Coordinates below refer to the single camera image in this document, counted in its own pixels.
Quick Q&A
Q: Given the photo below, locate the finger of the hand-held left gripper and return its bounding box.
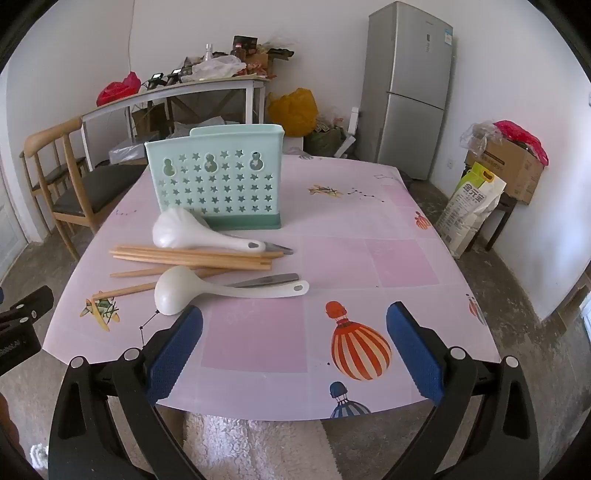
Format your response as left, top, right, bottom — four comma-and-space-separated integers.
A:
0, 285, 55, 326

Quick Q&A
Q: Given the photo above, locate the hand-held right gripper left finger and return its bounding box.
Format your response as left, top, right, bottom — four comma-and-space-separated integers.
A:
48, 305, 206, 480

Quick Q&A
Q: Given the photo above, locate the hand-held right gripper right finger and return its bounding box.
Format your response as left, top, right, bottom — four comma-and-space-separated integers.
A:
385, 301, 541, 480

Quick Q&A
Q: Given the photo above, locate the white plastic ladle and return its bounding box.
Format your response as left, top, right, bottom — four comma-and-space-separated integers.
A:
154, 265, 310, 317

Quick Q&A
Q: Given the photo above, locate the bundle of wooden chopsticks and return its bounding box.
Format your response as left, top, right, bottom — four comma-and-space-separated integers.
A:
92, 244, 273, 303

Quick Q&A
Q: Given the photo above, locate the green star-cutout utensil holder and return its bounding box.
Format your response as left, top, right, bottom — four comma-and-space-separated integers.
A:
144, 124, 287, 232

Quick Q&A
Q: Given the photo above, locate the white door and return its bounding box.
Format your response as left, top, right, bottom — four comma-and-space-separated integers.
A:
0, 175, 28, 278

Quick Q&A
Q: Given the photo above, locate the white fluffy cloth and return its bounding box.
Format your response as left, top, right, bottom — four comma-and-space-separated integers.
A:
182, 413, 338, 480

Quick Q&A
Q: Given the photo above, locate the white and yellow rice bag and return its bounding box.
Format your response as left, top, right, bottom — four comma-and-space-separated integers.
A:
436, 161, 507, 259

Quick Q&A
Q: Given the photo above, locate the wooden chair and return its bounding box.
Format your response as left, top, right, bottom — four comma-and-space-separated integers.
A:
19, 116, 148, 259

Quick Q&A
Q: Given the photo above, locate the dark wooden stool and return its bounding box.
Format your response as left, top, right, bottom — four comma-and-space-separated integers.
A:
485, 191, 518, 252

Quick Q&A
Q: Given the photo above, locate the white sack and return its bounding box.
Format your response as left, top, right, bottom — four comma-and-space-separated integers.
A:
108, 138, 160, 167

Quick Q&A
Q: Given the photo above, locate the brown cardboard box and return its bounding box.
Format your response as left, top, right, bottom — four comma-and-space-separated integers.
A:
464, 136, 544, 205

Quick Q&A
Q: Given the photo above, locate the red plastic bag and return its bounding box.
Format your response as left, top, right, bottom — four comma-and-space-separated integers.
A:
96, 71, 141, 107

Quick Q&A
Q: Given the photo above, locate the clear plastic bag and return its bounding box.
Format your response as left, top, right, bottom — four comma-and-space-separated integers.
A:
460, 121, 502, 151

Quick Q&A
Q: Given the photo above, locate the green sack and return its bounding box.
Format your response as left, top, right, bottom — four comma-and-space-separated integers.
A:
305, 124, 352, 158

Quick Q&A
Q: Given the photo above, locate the white board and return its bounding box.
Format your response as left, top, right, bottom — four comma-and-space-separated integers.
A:
335, 107, 361, 158

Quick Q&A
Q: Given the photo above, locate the red bag on box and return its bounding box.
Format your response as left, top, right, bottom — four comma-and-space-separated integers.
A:
494, 120, 550, 167

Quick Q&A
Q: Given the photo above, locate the white side table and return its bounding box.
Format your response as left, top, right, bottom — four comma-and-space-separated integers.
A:
81, 76, 271, 171

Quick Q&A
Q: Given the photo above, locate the silver refrigerator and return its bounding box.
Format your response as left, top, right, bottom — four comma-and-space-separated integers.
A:
355, 1, 455, 182

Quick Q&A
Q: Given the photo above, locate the yellow plastic bag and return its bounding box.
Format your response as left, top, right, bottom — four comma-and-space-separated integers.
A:
268, 88, 320, 138

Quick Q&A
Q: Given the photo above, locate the white plastic bag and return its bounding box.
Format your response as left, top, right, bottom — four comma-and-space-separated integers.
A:
191, 54, 247, 81

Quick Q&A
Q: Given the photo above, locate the pile of packaged goods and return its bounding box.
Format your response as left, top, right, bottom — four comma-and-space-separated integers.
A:
231, 34, 296, 79

